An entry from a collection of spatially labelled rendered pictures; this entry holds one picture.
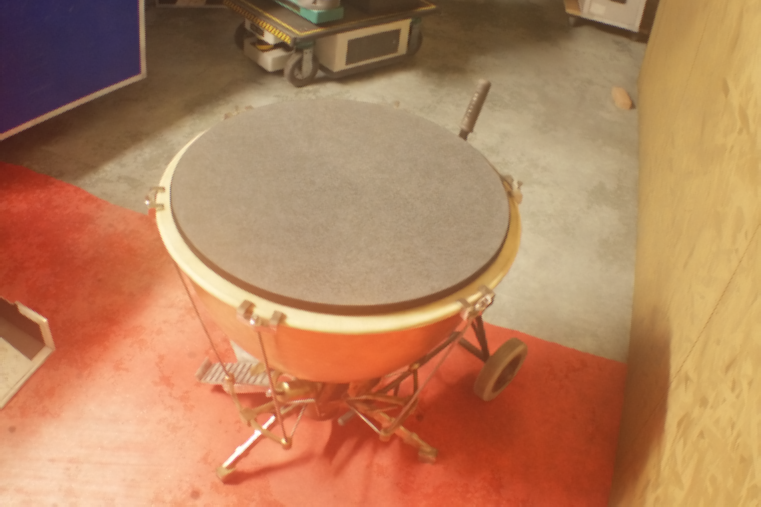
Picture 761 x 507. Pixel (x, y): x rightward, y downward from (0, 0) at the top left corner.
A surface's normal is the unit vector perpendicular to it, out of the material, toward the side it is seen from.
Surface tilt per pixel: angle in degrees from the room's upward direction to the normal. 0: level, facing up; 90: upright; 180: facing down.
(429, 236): 0
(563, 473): 0
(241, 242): 0
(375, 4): 90
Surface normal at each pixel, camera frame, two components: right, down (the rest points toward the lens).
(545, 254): 0.11, -0.77
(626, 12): -0.18, 0.61
